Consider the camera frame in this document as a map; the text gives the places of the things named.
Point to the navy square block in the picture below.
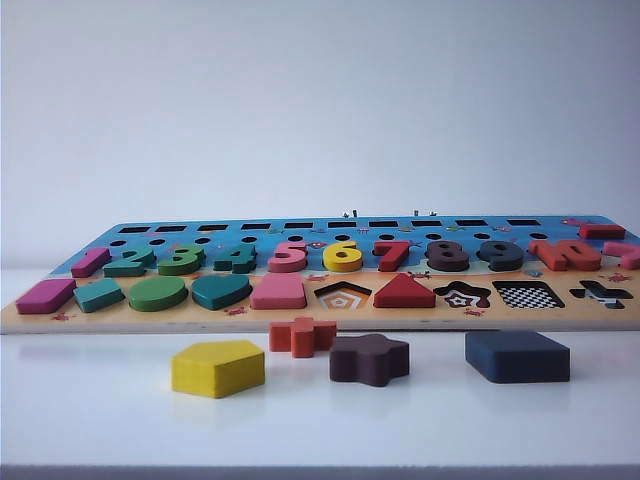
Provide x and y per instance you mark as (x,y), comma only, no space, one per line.
(517,357)

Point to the yellow number six piece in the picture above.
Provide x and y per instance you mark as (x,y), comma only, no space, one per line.
(344,257)

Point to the pink number five piece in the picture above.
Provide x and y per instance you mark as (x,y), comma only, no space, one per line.
(290,257)

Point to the pink trapezoid block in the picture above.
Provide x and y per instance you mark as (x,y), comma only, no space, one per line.
(278,292)

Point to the wooden number shape puzzle board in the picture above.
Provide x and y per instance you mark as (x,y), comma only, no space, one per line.
(320,316)

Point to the red number seven piece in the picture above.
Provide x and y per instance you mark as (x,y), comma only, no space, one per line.
(395,255)

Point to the teal number four piece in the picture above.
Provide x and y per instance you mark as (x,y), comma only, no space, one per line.
(239,259)

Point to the orange cross block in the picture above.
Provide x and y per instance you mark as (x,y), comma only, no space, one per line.
(302,337)

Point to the red triangle block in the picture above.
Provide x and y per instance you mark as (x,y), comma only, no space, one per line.
(405,294)

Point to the teal heart block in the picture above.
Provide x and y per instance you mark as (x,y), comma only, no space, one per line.
(220,291)

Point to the dark brown number eight piece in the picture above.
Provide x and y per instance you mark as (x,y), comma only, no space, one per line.
(448,256)

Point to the dark brown star block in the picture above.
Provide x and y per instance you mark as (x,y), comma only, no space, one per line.
(369,361)

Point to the green number three piece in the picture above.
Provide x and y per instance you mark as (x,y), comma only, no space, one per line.
(182,260)

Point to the yellow pentagon block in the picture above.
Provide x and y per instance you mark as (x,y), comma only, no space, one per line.
(217,370)

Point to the green oval block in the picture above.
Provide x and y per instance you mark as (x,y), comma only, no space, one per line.
(157,292)

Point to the navy number nine piece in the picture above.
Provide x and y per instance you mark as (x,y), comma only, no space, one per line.
(502,255)

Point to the teal number two piece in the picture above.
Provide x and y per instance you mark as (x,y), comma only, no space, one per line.
(131,261)

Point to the teal parallelogram block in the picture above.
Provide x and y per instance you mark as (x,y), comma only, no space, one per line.
(99,295)

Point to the magenta number one piece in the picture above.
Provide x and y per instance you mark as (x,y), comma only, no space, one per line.
(90,262)

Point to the orange-red number ten piece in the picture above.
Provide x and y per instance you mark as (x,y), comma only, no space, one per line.
(565,255)

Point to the magenta rectangle block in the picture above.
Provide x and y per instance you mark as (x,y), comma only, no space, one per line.
(45,296)

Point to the red math symbol piece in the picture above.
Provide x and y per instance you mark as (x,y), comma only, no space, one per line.
(602,231)

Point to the pink math symbol piece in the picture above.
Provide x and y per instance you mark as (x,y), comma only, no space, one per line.
(625,252)

